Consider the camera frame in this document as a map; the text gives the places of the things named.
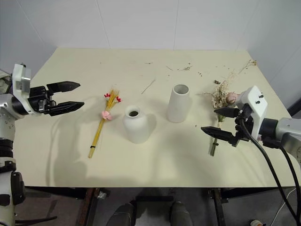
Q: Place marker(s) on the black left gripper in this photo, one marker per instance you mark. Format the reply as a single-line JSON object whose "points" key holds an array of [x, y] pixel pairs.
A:
{"points": [[38, 99]]}

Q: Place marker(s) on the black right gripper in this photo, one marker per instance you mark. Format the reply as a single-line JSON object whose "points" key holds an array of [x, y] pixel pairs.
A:
{"points": [[240, 127]]}

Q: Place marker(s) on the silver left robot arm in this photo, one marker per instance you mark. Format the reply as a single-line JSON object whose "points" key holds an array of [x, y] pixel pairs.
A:
{"points": [[5, 131]]}

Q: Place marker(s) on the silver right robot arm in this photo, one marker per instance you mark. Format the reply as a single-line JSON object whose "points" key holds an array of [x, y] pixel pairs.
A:
{"points": [[288, 130]]}

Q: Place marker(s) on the white cylinder vase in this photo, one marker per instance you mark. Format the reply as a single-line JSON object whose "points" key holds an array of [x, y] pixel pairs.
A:
{"points": [[177, 106]]}

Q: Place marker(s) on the white round bottle vase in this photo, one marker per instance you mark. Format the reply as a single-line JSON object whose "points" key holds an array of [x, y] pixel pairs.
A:
{"points": [[136, 127]]}

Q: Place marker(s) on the dried bouquet with pink rose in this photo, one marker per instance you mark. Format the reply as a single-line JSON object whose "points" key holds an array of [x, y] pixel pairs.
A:
{"points": [[222, 99]]}

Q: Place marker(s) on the small brown dried bud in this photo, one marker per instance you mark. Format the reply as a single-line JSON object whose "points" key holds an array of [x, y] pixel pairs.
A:
{"points": [[216, 82]]}

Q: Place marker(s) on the yellow stem flower bunch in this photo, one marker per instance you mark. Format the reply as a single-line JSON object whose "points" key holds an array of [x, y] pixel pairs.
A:
{"points": [[103, 121]]}

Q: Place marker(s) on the grey crumpled object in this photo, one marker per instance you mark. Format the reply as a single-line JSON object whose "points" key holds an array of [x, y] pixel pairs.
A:
{"points": [[4, 82]]}

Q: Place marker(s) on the scattered dry twig bits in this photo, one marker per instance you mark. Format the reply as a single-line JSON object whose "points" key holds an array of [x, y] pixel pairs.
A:
{"points": [[185, 68]]}

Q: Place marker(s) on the dark object beside table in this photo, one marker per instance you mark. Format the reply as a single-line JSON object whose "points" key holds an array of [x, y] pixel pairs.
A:
{"points": [[295, 106]]}

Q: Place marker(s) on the thin loose dry stem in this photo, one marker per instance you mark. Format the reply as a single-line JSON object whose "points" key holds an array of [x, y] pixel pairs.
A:
{"points": [[148, 87]]}

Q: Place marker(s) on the dark rounded grey shape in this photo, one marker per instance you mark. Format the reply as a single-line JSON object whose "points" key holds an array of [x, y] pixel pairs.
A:
{"points": [[121, 215], [182, 214]]}

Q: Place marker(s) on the small white red object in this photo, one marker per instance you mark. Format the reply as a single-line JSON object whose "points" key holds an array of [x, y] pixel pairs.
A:
{"points": [[255, 222]]}

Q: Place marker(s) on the black stand leg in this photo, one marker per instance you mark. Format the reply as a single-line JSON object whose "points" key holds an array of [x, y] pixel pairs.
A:
{"points": [[35, 220]]}

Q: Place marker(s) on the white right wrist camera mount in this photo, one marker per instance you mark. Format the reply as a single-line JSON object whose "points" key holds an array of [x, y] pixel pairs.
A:
{"points": [[255, 103]]}

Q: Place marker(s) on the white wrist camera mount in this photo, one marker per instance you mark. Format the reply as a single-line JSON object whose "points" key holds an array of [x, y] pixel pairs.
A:
{"points": [[20, 77], [255, 103]]}

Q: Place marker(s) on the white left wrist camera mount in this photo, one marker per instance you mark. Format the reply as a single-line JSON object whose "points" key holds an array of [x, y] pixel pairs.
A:
{"points": [[20, 77]]}

